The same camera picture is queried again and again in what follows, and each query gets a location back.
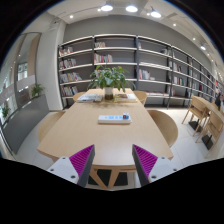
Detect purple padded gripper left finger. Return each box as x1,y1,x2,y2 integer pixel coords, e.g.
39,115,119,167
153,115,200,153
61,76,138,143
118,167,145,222
47,145,95,187

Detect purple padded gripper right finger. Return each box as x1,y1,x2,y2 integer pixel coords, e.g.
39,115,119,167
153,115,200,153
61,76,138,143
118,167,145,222
132,145,177,186

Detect wooden chair near right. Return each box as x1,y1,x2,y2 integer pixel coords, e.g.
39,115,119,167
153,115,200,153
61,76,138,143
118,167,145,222
148,110,178,146

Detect wooden chair near left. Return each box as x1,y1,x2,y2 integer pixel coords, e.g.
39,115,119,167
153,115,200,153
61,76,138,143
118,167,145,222
38,111,65,141

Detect white power strip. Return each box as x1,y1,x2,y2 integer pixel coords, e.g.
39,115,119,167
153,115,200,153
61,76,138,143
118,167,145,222
98,115,132,124

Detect light wooden long table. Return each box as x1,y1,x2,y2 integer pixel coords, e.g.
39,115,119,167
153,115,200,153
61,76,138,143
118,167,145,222
36,87,174,190

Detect wooden side table right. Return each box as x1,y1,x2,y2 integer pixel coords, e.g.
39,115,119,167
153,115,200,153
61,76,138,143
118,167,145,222
189,96,224,152

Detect open magazine on left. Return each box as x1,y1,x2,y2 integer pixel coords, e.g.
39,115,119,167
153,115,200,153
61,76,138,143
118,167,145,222
77,94,103,102

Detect wooden chair far right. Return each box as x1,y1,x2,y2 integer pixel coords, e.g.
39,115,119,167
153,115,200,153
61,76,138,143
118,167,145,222
134,90,147,104

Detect wooden chair far left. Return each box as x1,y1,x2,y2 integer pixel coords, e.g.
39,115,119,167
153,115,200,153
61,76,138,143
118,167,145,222
73,92,86,102

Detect stacked books on right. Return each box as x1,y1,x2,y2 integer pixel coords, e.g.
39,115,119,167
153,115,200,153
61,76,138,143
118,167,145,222
114,94,137,102

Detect wooden chair at side table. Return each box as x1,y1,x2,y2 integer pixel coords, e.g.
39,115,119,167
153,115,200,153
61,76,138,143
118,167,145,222
185,96,209,134

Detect small potted plant left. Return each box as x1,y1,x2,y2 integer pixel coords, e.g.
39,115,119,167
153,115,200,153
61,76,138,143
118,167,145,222
31,84,44,97

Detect green potted plant white pot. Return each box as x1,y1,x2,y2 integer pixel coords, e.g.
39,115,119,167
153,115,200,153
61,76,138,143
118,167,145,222
88,65,129,100

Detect grey low partition wall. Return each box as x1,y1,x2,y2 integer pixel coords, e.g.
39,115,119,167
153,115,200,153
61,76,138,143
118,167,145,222
3,95,49,153

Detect large grey wall bookshelf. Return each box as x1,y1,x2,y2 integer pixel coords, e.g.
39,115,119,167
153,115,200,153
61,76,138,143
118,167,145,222
58,34,216,108

